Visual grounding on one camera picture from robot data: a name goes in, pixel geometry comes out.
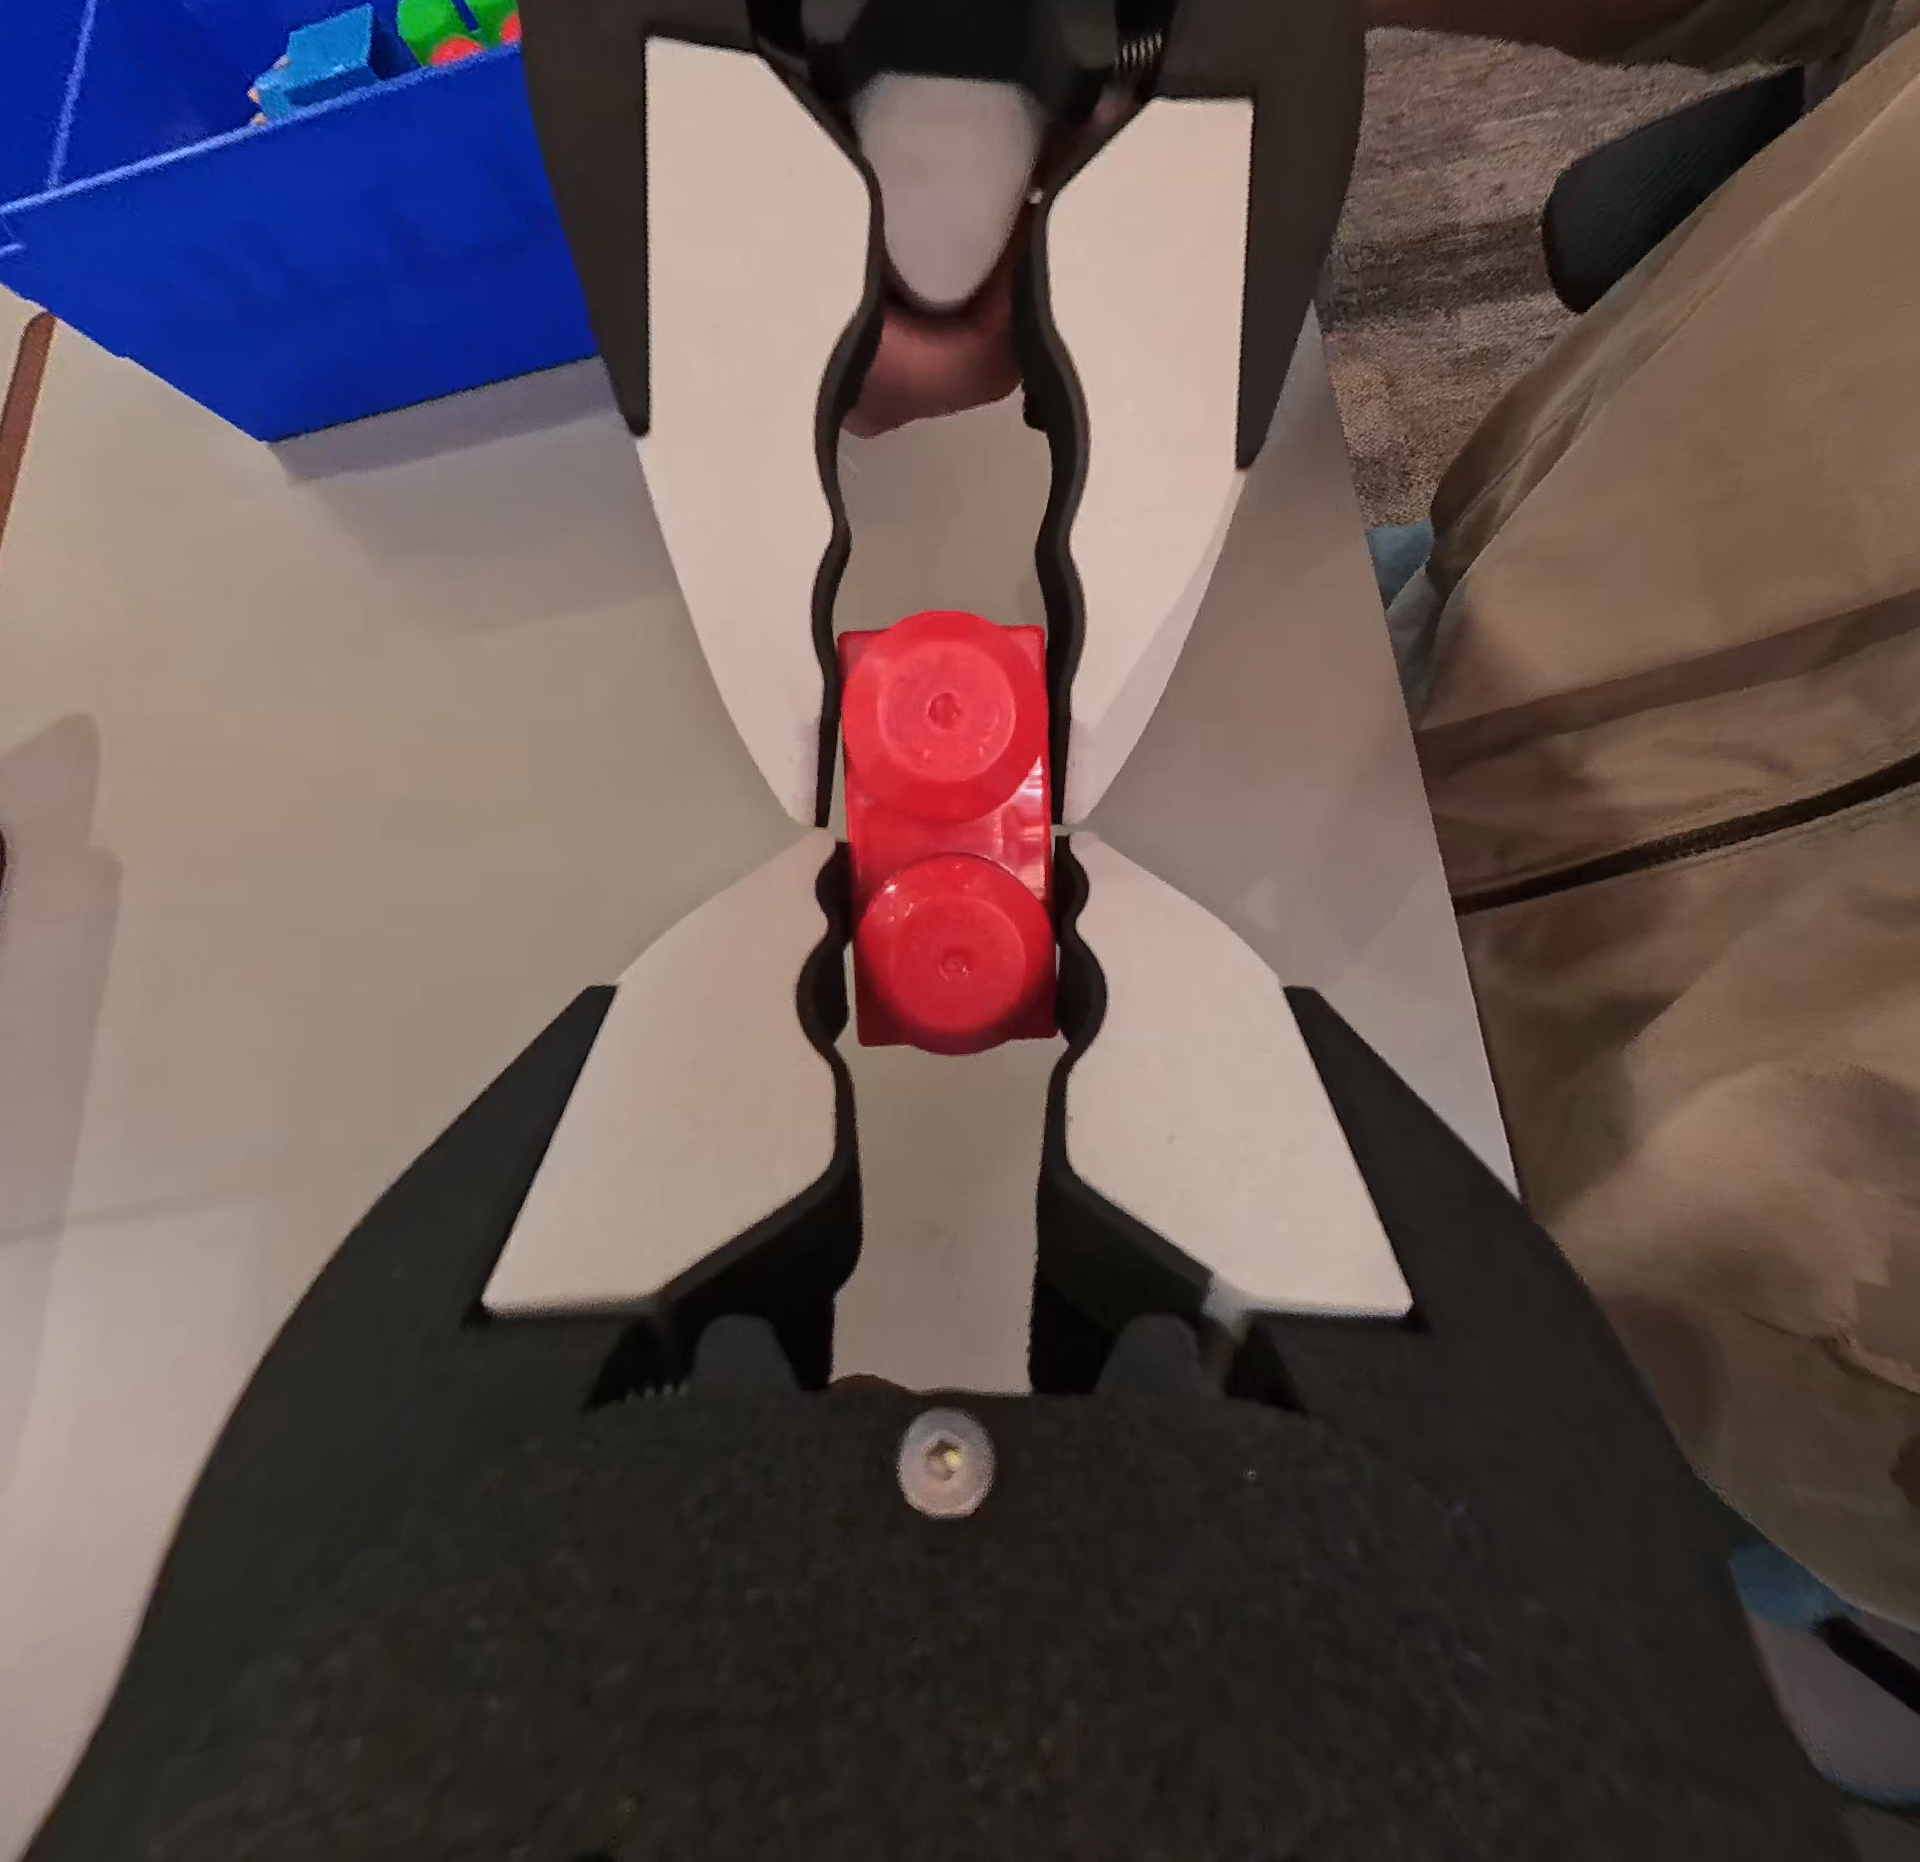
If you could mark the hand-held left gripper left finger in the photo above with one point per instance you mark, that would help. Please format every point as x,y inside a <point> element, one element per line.
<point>686,1127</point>

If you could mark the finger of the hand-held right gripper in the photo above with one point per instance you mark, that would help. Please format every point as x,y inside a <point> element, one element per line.
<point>735,333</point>
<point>1157,393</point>

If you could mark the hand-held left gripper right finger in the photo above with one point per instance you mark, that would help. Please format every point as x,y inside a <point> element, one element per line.
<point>1230,1127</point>

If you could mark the blue toy block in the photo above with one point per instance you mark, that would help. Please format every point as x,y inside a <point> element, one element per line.
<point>318,70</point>

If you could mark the blue plastic bin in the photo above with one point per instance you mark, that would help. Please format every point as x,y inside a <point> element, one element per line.
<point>301,273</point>

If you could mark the red double toy block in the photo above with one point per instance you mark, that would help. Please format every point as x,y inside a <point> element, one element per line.
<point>945,814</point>

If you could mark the person's right hand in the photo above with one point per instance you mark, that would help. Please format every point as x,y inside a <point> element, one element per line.
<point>930,379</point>

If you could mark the dark chair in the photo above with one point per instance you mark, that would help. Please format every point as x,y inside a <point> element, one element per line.
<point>1667,184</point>

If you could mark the person's beige jacket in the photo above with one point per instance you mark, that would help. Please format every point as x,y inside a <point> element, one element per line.
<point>1712,842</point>

